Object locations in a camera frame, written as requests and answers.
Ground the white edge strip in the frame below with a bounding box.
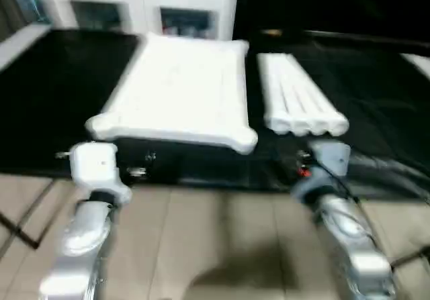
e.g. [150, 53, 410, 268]
[0, 23, 52, 70]
[402, 53, 430, 81]

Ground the black work mat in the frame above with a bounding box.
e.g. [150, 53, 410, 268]
[0, 28, 430, 195]

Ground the white plastic table top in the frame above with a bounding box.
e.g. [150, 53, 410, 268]
[85, 33, 259, 156]

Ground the white plastic table leg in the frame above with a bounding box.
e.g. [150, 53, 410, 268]
[257, 53, 292, 135]
[265, 53, 310, 137]
[274, 53, 331, 138]
[282, 53, 351, 137]

